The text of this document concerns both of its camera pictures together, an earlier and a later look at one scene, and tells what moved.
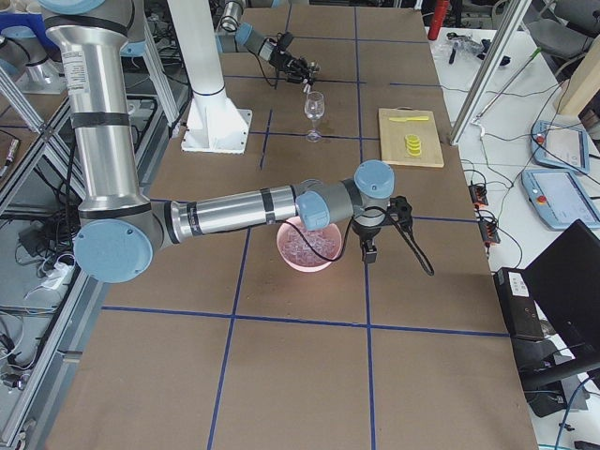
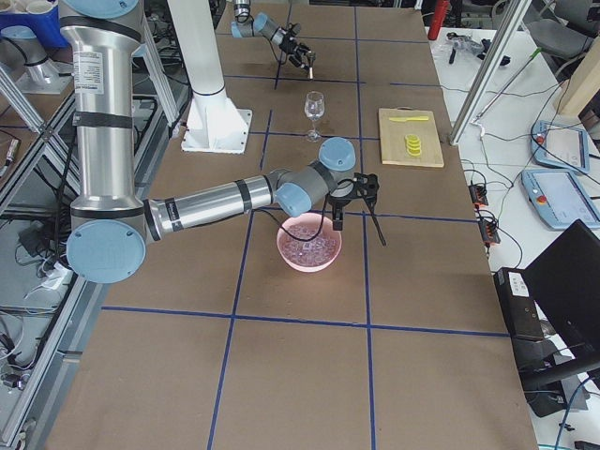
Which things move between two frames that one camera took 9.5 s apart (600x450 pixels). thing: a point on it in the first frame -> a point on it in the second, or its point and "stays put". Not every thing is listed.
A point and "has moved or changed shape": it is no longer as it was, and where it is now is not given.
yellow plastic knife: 404,119 stays put
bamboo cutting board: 409,136 stays put
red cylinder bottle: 440,13 stays put
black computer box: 520,310 stays put
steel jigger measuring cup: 313,69 has moved or changed shape
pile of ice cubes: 324,241 stays put
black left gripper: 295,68 -> 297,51
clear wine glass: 314,107 stays put
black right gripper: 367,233 -> 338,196
